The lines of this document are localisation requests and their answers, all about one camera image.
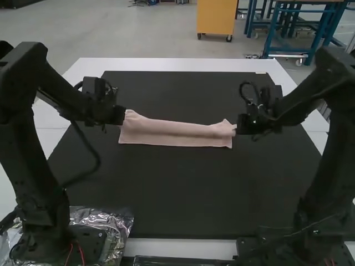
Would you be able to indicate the yellow wheeled cabinet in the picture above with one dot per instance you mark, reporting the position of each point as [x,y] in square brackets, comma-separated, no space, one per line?
[216,16]

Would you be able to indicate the black mat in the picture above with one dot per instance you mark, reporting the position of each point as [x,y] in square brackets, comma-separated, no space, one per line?
[177,188]

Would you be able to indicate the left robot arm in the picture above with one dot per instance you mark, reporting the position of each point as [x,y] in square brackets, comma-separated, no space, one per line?
[25,116]

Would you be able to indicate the pale towel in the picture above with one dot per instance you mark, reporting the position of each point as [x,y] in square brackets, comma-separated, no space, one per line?
[177,133]

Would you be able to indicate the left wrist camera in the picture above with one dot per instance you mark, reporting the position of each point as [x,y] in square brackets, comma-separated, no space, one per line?
[95,87]

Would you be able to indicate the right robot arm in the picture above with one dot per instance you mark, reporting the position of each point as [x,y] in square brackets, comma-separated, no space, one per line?
[332,116]

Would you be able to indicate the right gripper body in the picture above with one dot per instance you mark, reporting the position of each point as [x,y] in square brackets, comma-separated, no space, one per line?
[249,124]

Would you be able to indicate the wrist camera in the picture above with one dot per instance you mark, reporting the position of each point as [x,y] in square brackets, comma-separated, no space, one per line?
[95,87]
[267,99]

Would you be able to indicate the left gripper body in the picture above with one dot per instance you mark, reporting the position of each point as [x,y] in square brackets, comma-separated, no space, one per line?
[115,115]

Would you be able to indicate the silver foil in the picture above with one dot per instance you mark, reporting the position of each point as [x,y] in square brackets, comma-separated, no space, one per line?
[111,224]

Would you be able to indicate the dark base panel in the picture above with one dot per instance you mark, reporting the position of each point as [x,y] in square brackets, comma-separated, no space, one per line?
[249,249]

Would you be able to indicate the blue metal frame cart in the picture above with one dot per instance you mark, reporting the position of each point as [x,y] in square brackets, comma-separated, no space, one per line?
[299,30]
[256,16]

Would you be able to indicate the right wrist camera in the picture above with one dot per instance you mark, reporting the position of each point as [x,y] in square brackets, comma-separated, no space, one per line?
[267,99]

